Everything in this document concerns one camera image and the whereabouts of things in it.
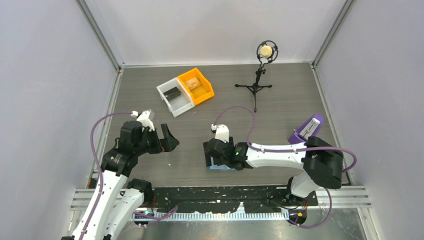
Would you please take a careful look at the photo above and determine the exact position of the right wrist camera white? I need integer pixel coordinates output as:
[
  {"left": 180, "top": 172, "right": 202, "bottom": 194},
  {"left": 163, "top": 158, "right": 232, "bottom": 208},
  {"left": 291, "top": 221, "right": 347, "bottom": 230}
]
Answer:
[{"left": 210, "top": 124, "right": 230, "bottom": 143}]

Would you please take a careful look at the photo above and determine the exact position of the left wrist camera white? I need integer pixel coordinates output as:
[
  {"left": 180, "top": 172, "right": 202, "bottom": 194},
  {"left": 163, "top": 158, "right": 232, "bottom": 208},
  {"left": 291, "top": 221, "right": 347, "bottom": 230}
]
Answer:
[{"left": 130, "top": 109, "right": 156, "bottom": 132}]

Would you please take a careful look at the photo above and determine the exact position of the purple metronome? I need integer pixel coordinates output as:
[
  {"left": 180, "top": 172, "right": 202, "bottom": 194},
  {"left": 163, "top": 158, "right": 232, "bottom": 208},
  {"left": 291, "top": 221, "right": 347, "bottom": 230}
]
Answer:
[{"left": 287, "top": 114, "right": 325, "bottom": 144}]

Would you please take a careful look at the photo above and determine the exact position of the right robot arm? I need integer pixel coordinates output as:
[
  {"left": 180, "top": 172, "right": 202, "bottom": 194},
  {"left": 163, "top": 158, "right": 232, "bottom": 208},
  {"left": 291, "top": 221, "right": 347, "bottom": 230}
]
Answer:
[{"left": 203, "top": 136, "right": 344, "bottom": 205}]

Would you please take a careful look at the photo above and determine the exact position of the microphone with shock mount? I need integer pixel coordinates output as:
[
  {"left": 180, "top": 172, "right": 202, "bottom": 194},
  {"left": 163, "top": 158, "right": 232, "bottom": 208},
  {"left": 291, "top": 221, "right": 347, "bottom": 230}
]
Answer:
[{"left": 256, "top": 40, "right": 279, "bottom": 65}]

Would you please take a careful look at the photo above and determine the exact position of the white plastic bin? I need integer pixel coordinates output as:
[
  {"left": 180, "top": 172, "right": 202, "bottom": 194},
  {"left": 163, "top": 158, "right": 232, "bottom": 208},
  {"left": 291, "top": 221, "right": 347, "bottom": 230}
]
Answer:
[{"left": 156, "top": 77, "right": 195, "bottom": 118}]

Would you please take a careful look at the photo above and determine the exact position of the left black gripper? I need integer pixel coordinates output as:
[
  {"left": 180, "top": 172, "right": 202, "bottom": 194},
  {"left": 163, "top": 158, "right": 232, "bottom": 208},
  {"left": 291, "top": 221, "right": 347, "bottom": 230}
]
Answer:
[{"left": 134, "top": 123, "right": 179, "bottom": 156}]

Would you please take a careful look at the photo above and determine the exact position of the black tripod mic stand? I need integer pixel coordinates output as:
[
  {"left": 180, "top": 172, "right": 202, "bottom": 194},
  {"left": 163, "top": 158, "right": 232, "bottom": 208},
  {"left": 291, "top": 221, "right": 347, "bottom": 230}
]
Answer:
[{"left": 234, "top": 63, "right": 273, "bottom": 113}]

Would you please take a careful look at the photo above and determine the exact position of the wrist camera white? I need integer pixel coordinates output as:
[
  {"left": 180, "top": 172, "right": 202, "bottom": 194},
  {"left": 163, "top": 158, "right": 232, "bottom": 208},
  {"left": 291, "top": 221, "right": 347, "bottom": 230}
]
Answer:
[
  {"left": 210, "top": 124, "right": 230, "bottom": 143},
  {"left": 130, "top": 109, "right": 156, "bottom": 132}
]

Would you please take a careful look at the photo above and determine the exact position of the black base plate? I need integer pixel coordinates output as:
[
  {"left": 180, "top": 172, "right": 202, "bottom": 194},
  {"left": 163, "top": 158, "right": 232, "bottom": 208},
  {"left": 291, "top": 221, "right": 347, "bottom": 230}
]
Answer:
[{"left": 141, "top": 185, "right": 318, "bottom": 214}]

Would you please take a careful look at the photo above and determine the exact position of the blue card holder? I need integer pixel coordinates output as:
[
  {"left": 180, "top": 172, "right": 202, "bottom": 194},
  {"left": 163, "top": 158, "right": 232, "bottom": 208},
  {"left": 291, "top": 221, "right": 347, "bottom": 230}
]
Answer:
[{"left": 205, "top": 157, "right": 235, "bottom": 172}]

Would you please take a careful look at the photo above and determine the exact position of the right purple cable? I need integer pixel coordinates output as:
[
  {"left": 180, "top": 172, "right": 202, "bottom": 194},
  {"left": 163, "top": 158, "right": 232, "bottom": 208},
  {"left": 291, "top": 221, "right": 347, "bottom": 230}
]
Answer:
[{"left": 213, "top": 105, "right": 358, "bottom": 230}]

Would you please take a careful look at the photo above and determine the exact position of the card in orange bin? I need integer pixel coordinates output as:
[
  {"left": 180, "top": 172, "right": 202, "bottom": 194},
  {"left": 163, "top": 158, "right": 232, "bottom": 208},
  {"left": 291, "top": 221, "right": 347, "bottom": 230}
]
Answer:
[{"left": 184, "top": 77, "right": 202, "bottom": 91}]

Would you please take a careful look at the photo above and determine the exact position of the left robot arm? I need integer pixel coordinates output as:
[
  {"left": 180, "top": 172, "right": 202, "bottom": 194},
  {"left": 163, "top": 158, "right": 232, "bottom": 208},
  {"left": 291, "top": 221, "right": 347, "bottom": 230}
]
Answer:
[{"left": 63, "top": 120, "right": 180, "bottom": 240}]

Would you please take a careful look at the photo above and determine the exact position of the orange plastic bin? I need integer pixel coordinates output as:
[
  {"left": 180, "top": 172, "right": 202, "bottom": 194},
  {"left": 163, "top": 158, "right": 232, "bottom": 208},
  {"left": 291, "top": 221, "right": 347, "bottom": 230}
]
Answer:
[{"left": 177, "top": 67, "right": 215, "bottom": 106}]

